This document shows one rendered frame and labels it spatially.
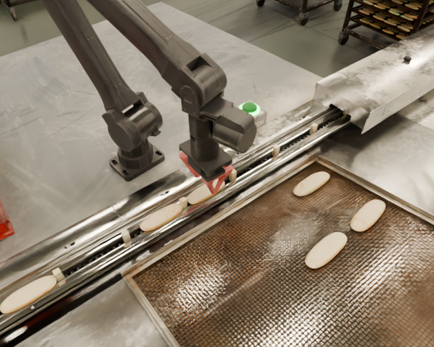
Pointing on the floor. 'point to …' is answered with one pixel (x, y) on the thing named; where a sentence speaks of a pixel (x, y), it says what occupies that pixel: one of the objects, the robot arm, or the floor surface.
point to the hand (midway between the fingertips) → (206, 182)
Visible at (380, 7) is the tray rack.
